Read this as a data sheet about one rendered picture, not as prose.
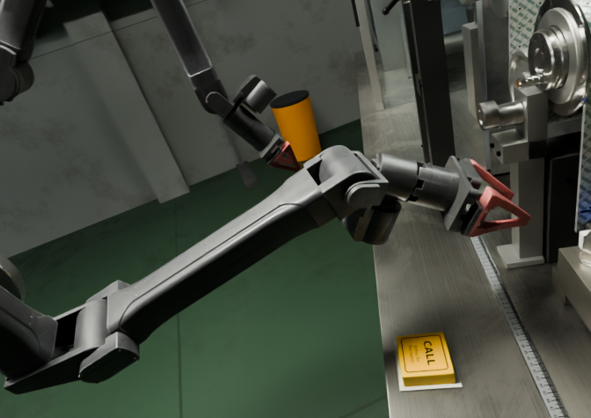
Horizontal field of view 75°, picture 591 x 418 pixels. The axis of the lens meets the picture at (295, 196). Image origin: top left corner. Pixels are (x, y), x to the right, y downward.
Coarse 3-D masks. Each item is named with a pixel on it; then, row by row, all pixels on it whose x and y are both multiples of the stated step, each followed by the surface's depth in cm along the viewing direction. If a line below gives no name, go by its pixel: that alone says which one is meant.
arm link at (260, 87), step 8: (248, 80) 83; (256, 80) 83; (240, 88) 84; (248, 88) 83; (256, 88) 83; (264, 88) 83; (208, 96) 79; (216, 96) 80; (232, 96) 85; (240, 96) 82; (248, 96) 84; (256, 96) 83; (264, 96) 84; (272, 96) 85; (208, 104) 80; (216, 104) 80; (224, 104) 81; (232, 104) 82; (256, 104) 84; (264, 104) 85; (216, 112) 81; (224, 112) 81
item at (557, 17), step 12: (552, 12) 46; (564, 12) 44; (540, 24) 50; (552, 24) 47; (564, 24) 44; (576, 36) 43; (576, 48) 43; (576, 60) 43; (576, 72) 44; (564, 84) 47; (576, 84) 45; (552, 96) 51; (564, 96) 48
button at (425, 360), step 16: (400, 336) 59; (416, 336) 58; (432, 336) 57; (400, 352) 56; (416, 352) 56; (432, 352) 55; (448, 352) 54; (400, 368) 55; (416, 368) 54; (432, 368) 53; (448, 368) 52; (416, 384) 54; (432, 384) 53
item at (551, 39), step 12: (540, 36) 47; (552, 36) 45; (564, 36) 45; (540, 48) 48; (552, 48) 45; (564, 48) 45; (528, 60) 52; (540, 60) 48; (552, 60) 45; (564, 60) 45; (540, 72) 50; (552, 72) 46; (564, 72) 46; (540, 84) 50; (552, 84) 47
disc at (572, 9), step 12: (552, 0) 46; (564, 0) 44; (540, 12) 50; (576, 12) 42; (576, 24) 42; (588, 36) 41; (588, 48) 41; (588, 60) 42; (588, 72) 42; (588, 84) 43; (576, 96) 45; (552, 108) 52; (564, 108) 49; (576, 108) 46
